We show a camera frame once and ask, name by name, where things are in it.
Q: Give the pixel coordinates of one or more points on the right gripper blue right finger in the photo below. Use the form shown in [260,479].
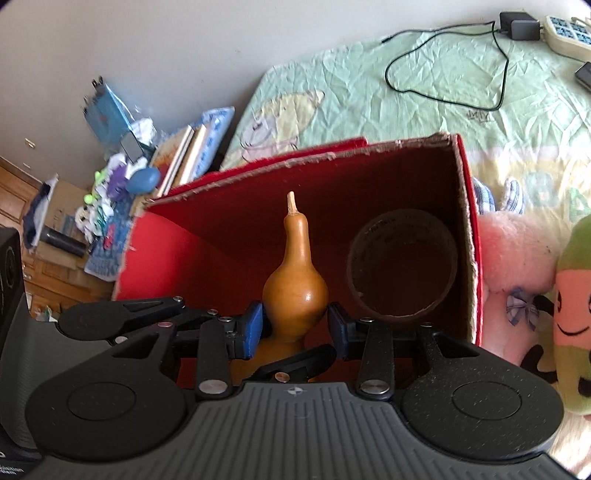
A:
[348,335]

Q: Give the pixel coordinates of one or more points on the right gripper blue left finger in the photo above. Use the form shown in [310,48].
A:
[242,333]

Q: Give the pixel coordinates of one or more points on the orange gourd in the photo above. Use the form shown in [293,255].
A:
[294,298]

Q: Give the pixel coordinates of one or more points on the clear printed tape roll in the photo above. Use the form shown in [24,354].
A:
[402,265]

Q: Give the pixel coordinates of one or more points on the large red cardboard box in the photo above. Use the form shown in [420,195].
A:
[214,243]

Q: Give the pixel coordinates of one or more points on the wooden cabinet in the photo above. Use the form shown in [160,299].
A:
[48,286]

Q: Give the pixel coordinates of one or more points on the black cylinder bottle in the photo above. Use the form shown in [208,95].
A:
[63,242]

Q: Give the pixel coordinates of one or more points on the purple plush toy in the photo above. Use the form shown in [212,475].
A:
[116,181]

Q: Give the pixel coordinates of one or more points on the blue oval case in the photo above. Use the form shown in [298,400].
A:
[143,181]

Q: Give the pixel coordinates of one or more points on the brown cardboard box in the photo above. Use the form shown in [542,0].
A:
[64,201]

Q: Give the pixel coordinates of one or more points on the stack of books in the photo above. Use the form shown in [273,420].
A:
[175,158]

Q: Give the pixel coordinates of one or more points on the pink plush bear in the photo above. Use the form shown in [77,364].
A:
[519,257]

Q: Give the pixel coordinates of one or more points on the blue gift bag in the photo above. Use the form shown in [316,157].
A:
[106,115]

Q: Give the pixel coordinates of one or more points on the green cartoon bed sheet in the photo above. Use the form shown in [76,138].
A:
[517,106]

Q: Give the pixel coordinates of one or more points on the black power adapter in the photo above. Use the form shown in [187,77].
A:
[520,26]

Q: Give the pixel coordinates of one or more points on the black smartphone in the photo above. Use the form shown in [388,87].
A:
[583,75]

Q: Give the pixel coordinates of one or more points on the white blue power strip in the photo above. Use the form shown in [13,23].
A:
[569,38]

